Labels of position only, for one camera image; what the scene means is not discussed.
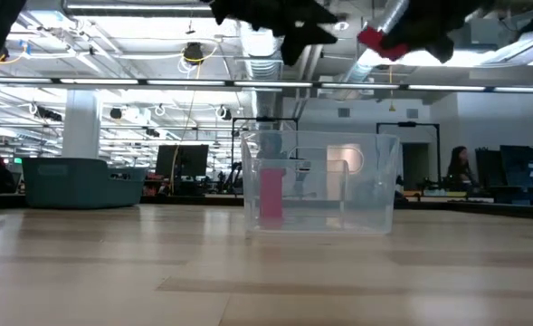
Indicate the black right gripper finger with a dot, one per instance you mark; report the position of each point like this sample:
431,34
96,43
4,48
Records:
442,49
402,41

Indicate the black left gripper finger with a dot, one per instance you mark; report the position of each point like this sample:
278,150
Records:
318,13
302,38

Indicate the red rectangular block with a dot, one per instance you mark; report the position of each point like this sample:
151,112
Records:
372,38

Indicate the pink block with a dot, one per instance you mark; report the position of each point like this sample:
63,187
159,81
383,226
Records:
273,194

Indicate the dark blue cabinet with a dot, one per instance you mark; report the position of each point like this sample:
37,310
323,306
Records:
515,167

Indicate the clear plastic bin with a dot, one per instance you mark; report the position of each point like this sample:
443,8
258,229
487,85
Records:
338,190

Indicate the black monitor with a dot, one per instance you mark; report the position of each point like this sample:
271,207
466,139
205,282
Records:
182,160

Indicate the white pillar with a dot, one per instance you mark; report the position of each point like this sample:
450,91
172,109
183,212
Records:
81,131

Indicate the teal plastic bin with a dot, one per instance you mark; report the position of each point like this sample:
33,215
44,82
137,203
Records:
67,181

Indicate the silver ceiling duct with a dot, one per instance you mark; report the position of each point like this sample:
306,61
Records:
395,11
259,68

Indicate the grey wall vent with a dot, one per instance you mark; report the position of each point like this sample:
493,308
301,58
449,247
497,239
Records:
412,113
344,112

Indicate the ceiling light rail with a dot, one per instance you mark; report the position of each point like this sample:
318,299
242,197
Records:
202,83

